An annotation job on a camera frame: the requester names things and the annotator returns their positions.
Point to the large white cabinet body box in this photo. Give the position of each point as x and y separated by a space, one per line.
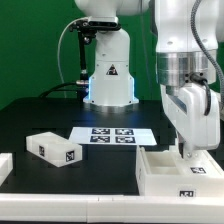
157 175

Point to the white front rail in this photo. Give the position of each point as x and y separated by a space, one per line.
119 209

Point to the white marker sheet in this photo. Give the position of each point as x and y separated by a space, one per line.
112 136

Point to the black camera on stand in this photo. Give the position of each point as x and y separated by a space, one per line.
87 30

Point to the white cabinet panel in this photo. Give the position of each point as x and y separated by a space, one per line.
200 165

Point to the white left rail piece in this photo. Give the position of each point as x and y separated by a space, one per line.
6 166

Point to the white cabinet drawer box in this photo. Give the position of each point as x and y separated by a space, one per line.
54 149

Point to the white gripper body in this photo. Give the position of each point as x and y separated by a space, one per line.
186 113

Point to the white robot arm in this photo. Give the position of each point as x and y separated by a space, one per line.
169 46

